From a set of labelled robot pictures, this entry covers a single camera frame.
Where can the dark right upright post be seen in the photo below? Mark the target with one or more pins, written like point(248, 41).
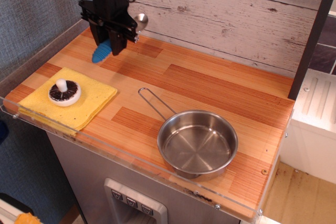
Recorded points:
point(317, 28)

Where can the small steel pan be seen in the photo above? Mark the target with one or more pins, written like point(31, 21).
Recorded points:
point(196, 144)

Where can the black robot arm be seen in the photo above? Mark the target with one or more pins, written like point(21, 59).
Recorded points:
point(110, 21)

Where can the silver dispenser panel with buttons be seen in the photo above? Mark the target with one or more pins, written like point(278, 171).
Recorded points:
point(130, 206)

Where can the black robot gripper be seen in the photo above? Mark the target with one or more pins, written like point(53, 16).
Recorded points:
point(95, 11)

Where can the clear acrylic edge guard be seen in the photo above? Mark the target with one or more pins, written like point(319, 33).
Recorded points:
point(129, 139)

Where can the orange object bottom left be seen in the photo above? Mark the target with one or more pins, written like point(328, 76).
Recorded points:
point(27, 218)

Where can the blue handled metal spoon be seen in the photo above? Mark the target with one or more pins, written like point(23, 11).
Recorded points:
point(101, 53)

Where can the yellow folded cloth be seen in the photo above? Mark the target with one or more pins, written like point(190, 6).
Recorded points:
point(71, 119)

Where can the toy mushroom black white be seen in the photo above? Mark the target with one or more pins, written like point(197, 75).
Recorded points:
point(64, 93)

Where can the grey toy fridge cabinet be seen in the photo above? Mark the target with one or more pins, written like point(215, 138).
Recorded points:
point(86, 172)

